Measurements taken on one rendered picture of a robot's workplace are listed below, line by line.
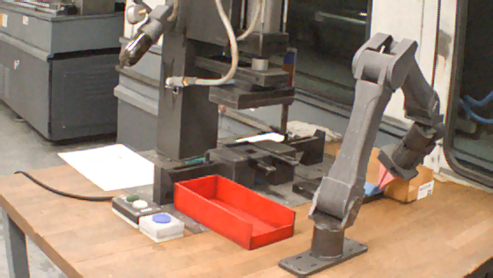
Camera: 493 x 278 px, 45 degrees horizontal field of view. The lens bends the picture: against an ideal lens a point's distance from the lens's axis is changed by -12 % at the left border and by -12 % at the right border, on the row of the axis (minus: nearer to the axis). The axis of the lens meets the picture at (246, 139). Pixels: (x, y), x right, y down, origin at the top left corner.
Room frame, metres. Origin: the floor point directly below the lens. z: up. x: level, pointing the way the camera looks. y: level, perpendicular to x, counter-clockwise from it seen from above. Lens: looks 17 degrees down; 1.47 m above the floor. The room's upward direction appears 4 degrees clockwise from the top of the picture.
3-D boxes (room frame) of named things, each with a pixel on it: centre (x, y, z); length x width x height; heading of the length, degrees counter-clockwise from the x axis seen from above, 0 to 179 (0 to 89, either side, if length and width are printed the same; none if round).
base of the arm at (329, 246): (1.16, -0.17, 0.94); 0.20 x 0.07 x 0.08; 133
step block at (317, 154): (1.75, -0.18, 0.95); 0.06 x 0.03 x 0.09; 133
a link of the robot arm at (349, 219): (1.16, -0.17, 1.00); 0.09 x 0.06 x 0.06; 49
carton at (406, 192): (1.61, -0.37, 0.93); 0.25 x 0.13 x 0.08; 43
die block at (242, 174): (1.56, -0.02, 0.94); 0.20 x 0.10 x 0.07; 133
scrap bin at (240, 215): (1.30, 0.02, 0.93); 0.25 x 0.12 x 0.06; 43
